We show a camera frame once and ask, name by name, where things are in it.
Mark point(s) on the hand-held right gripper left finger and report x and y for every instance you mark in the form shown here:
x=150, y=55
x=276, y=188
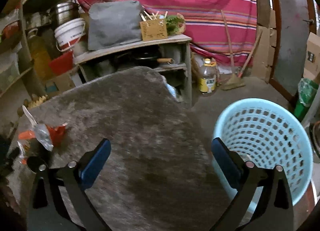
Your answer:
x=96, y=163

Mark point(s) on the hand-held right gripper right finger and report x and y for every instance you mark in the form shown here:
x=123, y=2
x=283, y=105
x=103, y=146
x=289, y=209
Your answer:
x=226, y=163

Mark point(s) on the orange snack packet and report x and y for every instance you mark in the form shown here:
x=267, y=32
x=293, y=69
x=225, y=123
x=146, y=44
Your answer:
x=56, y=133

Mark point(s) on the light blue plastic basket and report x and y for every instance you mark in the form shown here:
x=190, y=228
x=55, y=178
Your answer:
x=265, y=131

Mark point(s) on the grey shaggy rug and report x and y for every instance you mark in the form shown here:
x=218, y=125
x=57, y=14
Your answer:
x=140, y=126

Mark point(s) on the straw broom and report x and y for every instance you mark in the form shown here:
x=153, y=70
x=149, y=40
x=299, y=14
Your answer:
x=233, y=82

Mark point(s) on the egg carton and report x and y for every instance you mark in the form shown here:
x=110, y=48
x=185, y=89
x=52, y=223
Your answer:
x=37, y=101

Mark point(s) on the clear oil bottle yellow label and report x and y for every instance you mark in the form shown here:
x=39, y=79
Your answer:
x=207, y=78

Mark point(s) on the brown cardboard box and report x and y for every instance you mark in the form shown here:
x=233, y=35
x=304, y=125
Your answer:
x=61, y=82

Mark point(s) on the red basin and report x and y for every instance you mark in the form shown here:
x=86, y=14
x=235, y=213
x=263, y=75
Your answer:
x=62, y=63

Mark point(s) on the wooden stick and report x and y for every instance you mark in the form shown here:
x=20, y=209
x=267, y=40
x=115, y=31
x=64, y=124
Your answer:
x=250, y=53

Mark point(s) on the large yellow oil jug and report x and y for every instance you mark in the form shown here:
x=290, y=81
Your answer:
x=40, y=56

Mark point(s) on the low wooden cabinet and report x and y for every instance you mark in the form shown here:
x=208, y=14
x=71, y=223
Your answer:
x=140, y=45

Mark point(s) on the white plastic bucket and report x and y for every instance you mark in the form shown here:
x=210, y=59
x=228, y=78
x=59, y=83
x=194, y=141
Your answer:
x=71, y=35

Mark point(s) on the wooden shelf unit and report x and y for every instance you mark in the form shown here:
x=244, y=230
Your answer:
x=22, y=53

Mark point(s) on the large cardboard box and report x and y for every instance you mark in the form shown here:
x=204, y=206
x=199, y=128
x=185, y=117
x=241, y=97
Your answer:
x=312, y=56

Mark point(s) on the yellow chopstick holder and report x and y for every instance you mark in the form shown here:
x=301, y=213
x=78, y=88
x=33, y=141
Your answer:
x=153, y=31

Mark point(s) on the grey metal door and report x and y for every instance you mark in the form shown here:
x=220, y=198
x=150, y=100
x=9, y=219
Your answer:
x=290, y=33

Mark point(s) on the green leafy vegetables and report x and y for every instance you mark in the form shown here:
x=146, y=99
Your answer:
x=175, y=23

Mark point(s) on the steel pot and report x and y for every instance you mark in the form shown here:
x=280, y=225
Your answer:
x=65, y=13

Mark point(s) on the bundle of chopsticks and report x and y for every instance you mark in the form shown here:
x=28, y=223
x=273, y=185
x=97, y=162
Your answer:
x=150, y=16

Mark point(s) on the cardboard pieces on door frame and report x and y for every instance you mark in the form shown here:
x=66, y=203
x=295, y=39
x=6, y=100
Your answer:
x=263, y=46

